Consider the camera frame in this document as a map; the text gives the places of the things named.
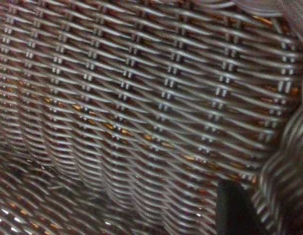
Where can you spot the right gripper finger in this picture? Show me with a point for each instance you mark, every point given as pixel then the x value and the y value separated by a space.
pixel 232 210

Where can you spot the dark brown wicker basket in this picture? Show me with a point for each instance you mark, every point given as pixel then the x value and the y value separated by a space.
pixel 141 85

